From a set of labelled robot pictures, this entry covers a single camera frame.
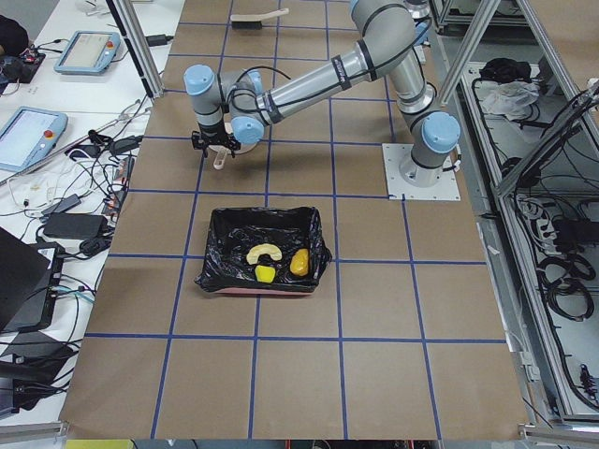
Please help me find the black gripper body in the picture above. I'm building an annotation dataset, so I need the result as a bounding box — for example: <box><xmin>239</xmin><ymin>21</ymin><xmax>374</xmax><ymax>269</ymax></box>
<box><xmin>191</xmin><ymin>122</ymin><xmax>241</xmax><ymax>154</ymax></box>

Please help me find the beige plastic dustpan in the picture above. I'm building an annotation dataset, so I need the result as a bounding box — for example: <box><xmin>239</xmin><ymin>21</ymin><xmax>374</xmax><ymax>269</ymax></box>
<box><xmin>212</xmin><ymin>120</ymin><xmax>258</xmax><ymax>170</ymax></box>

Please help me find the beige hand brush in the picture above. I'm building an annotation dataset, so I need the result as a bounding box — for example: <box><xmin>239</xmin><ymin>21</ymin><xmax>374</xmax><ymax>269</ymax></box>
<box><xmin>229</xmin><ymin>8</ymin><xmax>289</xmax><ymax>30</ymax></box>

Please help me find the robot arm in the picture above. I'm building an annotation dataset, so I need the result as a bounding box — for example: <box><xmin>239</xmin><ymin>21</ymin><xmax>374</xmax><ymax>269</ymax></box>
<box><xmin>183</xmin><ymin>1</ymin><xmax>460</xmax><ymax>187</ymax></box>

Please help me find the bin with black bag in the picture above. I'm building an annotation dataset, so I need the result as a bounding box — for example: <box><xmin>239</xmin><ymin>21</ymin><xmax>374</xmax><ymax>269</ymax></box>
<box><xmin>195</xmin><ymin>207</ymin><xmax>332</xmax><ymax>296</ymax></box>

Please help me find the black power adapter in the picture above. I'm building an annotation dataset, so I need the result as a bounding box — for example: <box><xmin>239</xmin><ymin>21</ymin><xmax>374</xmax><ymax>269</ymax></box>
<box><xmin>145</xmin><ymin>34</ymin><xmax>174</xmax><ymax>47</ymax></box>

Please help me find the beige toy food slice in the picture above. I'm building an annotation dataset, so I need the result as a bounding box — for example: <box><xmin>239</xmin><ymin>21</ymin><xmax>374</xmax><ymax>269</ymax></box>
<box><xmin>245</xmin><ymin>243</ymin><xmax>283</xmax><ymax>265</ymax></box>

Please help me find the far teach pendant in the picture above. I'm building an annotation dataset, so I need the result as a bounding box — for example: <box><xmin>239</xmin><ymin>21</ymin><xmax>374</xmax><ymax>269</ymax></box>
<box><xmin>54</xmin><ymin>31</ymin><xmax>121</xmax><ymax>75</ymax></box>

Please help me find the teach pendant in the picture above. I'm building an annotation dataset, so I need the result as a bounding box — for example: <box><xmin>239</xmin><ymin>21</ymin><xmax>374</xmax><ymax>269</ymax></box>
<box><xmin>1</xmin><ymin>106</ymin><xmax>68</xmax><ymax>172</ymax></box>
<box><xmin>54</xmin><ymin>31</ymin><xmax>121</xmax><ymax>75</ymax></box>

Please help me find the yellow toy pepper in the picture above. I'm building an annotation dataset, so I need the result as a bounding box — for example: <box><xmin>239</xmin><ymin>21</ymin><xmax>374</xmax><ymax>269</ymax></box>
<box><xmin>289</xmin><ymin>248</ymin><xmax>310</xmax><ymax>277</ymax></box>

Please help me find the near teach pendant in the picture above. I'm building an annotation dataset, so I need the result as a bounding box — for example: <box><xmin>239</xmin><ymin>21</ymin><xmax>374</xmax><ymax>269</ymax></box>
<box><xmin>1</xmin><ymin>106</ymin><xmax>68</xmax><ymax>172</ymax></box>

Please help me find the black laptop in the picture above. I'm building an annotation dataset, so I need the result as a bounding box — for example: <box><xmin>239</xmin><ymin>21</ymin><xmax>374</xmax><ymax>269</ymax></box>
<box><xmin>1</xmin><ymin>229</ymin><xmax>65</xmax><ymax>333</ymax></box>

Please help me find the aluminium frame post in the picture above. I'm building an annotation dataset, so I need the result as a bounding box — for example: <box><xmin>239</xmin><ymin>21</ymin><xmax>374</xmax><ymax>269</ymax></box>
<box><xmin>107</xmin><ymin>0</ymin><xmax>164</xmax><ymax>99</ymax></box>

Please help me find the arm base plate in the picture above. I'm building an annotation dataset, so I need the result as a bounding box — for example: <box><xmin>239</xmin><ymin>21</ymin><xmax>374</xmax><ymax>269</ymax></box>
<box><xmin>382</xmin><ymin>143</ymin><xmax>460</xmax><ymax>201</ymax></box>

